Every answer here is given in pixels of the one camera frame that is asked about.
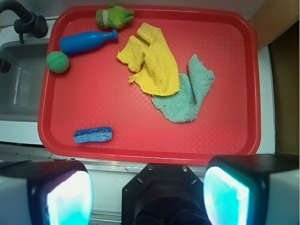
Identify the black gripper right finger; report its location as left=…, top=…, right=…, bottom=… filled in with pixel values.
left=203, top=154, right=300, bottom=225

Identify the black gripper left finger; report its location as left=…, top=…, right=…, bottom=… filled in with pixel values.
left=0, top=161, right=93, bottom=225

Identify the teal green cloth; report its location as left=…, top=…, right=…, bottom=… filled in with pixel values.
left=152, top=54, right=216, bottom=123

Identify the yellow cloth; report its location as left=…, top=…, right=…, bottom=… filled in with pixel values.
left=117, top=22, right=180, bottom=97

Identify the blue sponge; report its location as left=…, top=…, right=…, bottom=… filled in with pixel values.
left=73, top=127, right=113, bottom=143

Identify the grey sink basin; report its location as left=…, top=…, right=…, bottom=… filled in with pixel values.
left=0, top=39, right=49, bottom=122

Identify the red plastic tray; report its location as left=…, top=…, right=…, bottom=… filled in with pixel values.
left=38, top=6, right=261, bottom=165

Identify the green rubber ball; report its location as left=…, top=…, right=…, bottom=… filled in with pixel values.
left=46, top=51, right=69, bottom=73

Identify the blue plastic bottle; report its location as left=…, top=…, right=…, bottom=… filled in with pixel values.
left=60, top=30, right=118, bottom=55

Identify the black faucet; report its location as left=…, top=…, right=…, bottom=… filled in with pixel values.
left=0, top=0, right=48, bottom=44

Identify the green frog toy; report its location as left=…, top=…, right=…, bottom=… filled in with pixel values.
left=95, top=4, right=135, bottom=29

